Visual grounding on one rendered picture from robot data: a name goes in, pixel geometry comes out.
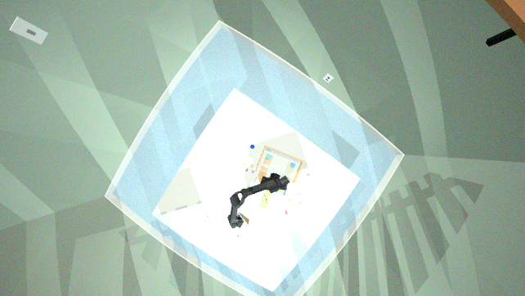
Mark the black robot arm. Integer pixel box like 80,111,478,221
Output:
227,173,290,229

